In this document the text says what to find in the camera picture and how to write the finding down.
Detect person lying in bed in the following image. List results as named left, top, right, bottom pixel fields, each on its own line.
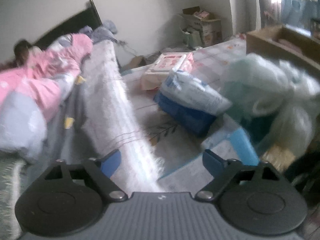
left=14, top=39, right=42, bottom=67

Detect white blue product box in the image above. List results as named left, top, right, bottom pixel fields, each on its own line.
left=158, top=128, right=259, bottom=195

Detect pink grey duvet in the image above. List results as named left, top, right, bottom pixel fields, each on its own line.
left=1, top=34, right=93, bottom=164

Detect cardboard boxes in corner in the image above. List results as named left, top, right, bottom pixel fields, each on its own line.
left=181, top=6, right=222, bottom=47

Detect brown cardboard box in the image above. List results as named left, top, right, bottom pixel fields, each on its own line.
left=246, top=25, right=319, bottom=77

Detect blue white tissue pack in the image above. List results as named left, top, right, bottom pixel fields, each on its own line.
left=154, top=70, right=232, bottom=137

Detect dark grey bed sheet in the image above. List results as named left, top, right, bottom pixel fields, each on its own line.
left=1, top=40, right=162, bottom=239

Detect pink wet wipes pack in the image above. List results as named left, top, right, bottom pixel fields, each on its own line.
left=141, top=52, right=194, bottom=90

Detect yellow flat box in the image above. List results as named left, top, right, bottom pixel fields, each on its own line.
left=260, top=144, right=296, bottom=173

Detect white plastic bag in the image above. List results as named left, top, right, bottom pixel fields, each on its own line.
left=221, top=53, right=319, bottom=157

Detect black headboard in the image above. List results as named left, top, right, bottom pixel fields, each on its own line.
left=33, top=0, right=103, bottom=50

